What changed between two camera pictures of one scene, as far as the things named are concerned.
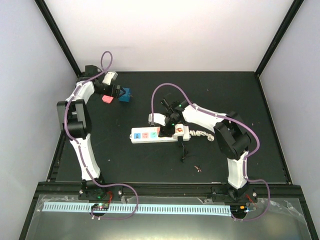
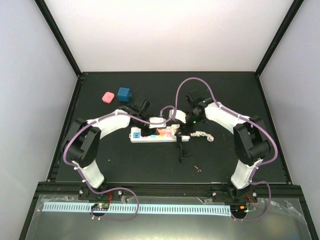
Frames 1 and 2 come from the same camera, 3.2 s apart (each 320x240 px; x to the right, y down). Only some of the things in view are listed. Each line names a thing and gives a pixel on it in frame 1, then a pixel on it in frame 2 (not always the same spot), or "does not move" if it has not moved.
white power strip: [150, 135] does not move
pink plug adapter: [107, 99] does not move
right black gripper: [166, 132] to [185, 129]
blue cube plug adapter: [126, 97] does not move
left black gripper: [110, 92] to [153, 131]
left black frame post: [46, 13] does not move
